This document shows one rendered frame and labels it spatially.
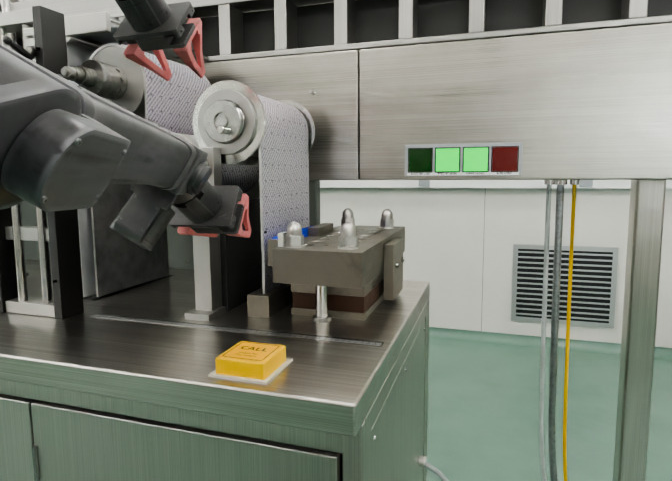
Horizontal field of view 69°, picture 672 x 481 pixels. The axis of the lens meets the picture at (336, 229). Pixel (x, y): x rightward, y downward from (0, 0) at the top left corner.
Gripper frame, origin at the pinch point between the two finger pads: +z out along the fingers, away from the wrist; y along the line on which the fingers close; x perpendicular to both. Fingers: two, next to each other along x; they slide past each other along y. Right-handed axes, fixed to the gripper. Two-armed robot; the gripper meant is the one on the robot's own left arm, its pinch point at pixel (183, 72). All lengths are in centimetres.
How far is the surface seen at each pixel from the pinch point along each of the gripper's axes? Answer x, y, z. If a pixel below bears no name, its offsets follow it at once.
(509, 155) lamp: 19, 49, 42
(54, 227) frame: -18.5, -27.9, 15.9
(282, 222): -4.9, 5.9, 33.3
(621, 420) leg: -19, 77, 96
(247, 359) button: -38.3, 16.0, 14.9
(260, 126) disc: 3.0, 6.2, 14.9
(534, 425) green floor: 4, 67, 211
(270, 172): -0.6, 6.0, 23.2
